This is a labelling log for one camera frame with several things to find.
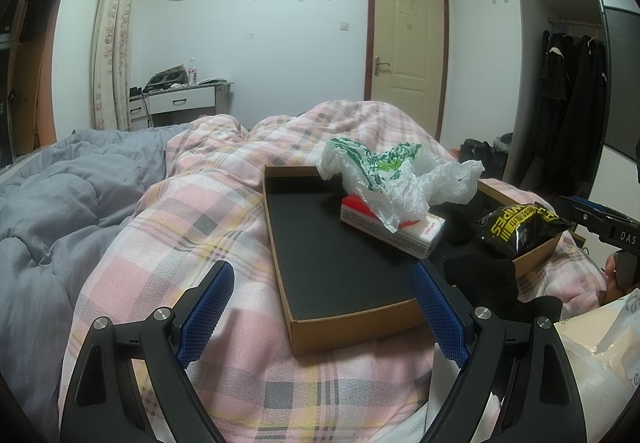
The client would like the pink plaid blanket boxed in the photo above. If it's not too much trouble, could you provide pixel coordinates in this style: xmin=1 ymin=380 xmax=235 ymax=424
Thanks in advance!
xmin=57 ymin=99 xmax=608 ymax=443

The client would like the black yellow-print packet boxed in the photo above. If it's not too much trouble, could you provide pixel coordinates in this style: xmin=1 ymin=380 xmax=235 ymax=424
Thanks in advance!
xmin=472 ymin=203 xmax=571 ymax=260

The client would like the brown cardboard box black lining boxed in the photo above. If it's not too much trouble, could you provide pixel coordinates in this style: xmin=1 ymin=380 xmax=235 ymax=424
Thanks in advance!
xmin=262 ymin=164 xmax=586 ymax=358

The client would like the person's right hand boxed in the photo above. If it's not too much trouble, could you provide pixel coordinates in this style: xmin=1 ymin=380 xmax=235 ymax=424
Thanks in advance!
xmin=599 ymin=254 xmax=627 ymax=306

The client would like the black hanging coat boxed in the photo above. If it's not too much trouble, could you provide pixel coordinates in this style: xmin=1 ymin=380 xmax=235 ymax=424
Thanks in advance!
xmin=540 ymin=30 xmax=577 ymax=138
xmin=569 ymin=35 xmax=609 ymax=184

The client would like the grey open wardrobe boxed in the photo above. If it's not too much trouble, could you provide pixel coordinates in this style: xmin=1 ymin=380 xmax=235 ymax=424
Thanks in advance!
xmin=502 ymin=0 xmax=640 ymax=204

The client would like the white green-print plastic bag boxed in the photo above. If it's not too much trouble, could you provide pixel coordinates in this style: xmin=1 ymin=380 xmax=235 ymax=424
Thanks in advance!
xmin=317 ymin=137 xmax=486 ymax=234

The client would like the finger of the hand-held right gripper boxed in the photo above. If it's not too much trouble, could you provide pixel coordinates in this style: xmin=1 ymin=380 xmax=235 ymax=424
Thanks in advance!
xmin=556 ymin=195 xmax=623 ymax=234

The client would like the white desk with drawers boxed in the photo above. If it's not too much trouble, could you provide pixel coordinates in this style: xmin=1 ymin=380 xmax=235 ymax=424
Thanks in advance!
xmin=127 ymin=82 xmax=235 ymax=130

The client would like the cream door red frame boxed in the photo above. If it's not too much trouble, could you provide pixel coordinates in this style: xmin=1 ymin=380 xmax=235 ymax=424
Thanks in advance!
xmin=364 ymin=0 xmax=449 ymax=141

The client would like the white cloth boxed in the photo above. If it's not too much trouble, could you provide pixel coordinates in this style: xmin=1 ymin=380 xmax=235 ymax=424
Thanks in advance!
xmin=425 ymin=348 xmax=458 ymax=439

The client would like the wooden clothes rail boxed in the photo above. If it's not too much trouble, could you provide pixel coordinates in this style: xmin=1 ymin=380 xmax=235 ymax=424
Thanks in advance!
xmin=547 ymin=17 xmax=604 ymax=30

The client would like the beige translucent plastic bag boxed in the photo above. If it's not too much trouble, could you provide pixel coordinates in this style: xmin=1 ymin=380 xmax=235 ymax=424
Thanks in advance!
xmin=550 ymin=288 xmax=640 ymax=424

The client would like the black knit cloth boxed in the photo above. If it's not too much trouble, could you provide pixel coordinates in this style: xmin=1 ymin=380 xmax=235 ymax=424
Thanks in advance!
xmin=442 ymin=253 xmax=563 ymax=324

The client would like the red white tissue pack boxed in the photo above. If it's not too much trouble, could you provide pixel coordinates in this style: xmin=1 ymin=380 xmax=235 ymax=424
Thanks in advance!
xmin=340 ymin=195 xmax=447 ymax=260

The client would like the grey duvet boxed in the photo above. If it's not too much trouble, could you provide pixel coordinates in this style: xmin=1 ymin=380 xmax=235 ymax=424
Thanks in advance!
xmin=0 ymin=124 xmax=193 ymax=424

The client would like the floral cream curtain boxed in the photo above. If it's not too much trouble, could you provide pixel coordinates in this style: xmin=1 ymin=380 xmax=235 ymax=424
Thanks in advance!
xmin=91 ymin=0 xmax=153 ymax=131

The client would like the black bag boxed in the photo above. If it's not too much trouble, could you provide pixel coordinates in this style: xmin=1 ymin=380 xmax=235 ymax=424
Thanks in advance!
xmin=457 ymin=138 xmax=513 ymax=176

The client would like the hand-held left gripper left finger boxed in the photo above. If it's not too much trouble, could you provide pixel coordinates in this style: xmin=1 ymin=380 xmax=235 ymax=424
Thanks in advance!
xmin=60 ymin=260 xmax=236 ymax=443

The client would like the black electronic device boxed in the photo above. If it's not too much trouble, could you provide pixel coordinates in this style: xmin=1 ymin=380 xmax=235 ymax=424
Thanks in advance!
xmin=144 ymin=65 xmax=191 ymax=91

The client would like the tan wooden board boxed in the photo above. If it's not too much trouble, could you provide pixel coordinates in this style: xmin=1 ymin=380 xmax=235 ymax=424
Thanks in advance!
xmin=10 ymin=35 xmax=47 ymax=154

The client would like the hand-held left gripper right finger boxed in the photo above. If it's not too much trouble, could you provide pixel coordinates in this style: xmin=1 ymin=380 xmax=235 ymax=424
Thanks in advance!
xmin=410 ymin=260 xmax=588 ymax=443

